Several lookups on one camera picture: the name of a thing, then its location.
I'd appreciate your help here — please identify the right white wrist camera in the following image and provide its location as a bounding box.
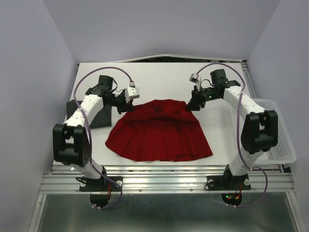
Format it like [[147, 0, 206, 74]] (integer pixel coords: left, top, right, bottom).
[[189, 73, 201, 91]]

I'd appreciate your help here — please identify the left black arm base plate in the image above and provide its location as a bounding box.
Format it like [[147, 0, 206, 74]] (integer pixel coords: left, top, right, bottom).
[[75, 176, 120, 192]]

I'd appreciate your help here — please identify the red skirt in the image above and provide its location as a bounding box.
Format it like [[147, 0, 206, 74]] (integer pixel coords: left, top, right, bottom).
[[105, 99, 213, 162]]

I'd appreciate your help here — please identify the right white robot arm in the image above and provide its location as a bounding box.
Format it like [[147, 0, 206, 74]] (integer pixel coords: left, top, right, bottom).
[[186, 69, 278, 191]]

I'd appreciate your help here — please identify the white plastic basket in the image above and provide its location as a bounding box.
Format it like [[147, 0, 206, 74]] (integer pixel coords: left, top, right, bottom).
[[253, 99, 297, 165]]

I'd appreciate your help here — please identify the aluminium rail frame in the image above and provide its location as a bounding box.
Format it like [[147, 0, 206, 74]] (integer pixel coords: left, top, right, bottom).
[[28, 58, 305, 232]]

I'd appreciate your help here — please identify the dark grey dotted skirt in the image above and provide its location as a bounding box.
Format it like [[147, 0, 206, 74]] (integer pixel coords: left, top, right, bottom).
[[66, 100, 112, 129]]

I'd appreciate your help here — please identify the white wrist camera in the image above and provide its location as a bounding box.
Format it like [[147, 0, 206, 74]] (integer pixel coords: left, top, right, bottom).
[[125, 87, 140, 102], [189, 73, 201, 91]]

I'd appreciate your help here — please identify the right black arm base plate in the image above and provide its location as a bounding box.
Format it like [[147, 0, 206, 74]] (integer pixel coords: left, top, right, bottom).
[[204, 175, 251, 192]]

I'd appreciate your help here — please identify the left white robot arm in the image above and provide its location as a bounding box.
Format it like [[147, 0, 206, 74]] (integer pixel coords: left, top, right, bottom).
[[52, 75, 140, 191]]

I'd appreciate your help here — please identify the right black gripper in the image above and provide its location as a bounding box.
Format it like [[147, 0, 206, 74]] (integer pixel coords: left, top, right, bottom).
[[184, 85, 220, 112]]

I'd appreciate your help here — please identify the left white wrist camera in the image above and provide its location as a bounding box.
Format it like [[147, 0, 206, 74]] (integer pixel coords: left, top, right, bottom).
[[125, 87, 140, 102]]

